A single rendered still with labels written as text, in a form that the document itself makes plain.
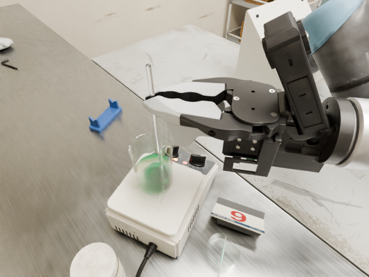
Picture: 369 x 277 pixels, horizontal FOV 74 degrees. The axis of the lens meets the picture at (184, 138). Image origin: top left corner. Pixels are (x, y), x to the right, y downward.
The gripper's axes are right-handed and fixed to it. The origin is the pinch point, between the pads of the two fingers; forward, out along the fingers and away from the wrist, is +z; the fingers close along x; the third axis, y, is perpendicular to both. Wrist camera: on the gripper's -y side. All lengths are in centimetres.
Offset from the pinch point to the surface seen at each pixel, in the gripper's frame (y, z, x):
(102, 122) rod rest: 24.5, 22.0, 19.5
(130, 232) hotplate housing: 22.5, 4.5, -6.9
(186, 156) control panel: 21.9, -1.6, 10.0
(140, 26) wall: 55, 62, 157
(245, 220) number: 23.5, -13.7, -0.8
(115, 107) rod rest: 24.1, 20.8, 25.3
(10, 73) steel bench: 25, 62, 36
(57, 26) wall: 40, 97, 110
